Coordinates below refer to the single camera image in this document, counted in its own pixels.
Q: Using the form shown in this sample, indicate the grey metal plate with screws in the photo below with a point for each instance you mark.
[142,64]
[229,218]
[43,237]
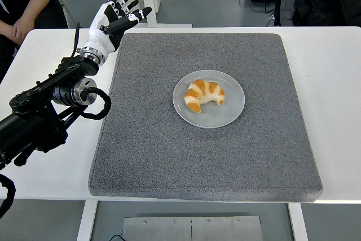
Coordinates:
[169,231]

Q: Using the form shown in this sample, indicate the grey speckled mat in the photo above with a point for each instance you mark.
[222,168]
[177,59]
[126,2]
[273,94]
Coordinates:
[197,162]

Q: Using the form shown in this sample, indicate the person's hand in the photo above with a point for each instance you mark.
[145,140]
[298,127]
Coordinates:
[21,30]

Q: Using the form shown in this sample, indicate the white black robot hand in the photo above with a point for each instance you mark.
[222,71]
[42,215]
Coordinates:
[97,37]

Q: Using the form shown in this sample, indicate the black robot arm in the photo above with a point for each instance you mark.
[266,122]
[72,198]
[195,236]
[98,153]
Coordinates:
[25,128]

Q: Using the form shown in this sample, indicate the grey round plate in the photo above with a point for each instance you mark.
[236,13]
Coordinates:
[231,111]

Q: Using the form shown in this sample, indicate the croissant bread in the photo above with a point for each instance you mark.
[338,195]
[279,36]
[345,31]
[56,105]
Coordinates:
[203,88]

